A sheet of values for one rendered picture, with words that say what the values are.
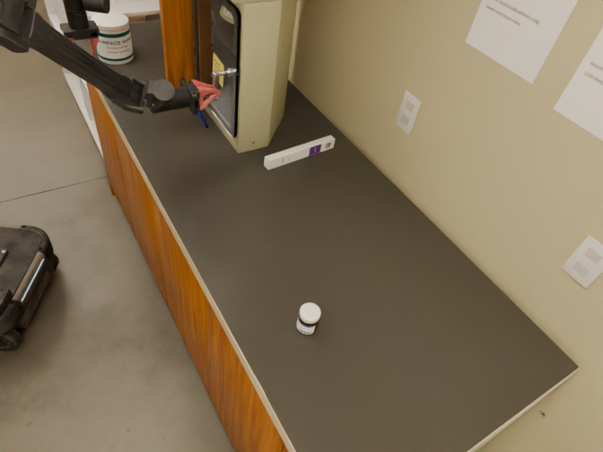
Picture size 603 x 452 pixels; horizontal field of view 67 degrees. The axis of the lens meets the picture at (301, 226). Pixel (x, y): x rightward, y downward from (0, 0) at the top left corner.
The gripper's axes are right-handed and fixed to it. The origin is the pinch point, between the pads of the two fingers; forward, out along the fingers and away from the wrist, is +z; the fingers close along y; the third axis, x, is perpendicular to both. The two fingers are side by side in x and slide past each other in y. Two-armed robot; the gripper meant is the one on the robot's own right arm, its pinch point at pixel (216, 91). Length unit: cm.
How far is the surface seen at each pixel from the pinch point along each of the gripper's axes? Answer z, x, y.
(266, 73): 13.3, -6.1, -5.1
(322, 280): 3, 21, -60
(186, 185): -15.6, 20.5, -13.2
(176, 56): -1.1, 4.4, 31.8
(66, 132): -36, 113, 162
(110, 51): -17, 15, 61
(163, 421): -41, 114, -39
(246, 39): 6.6, -16.9, -5.3
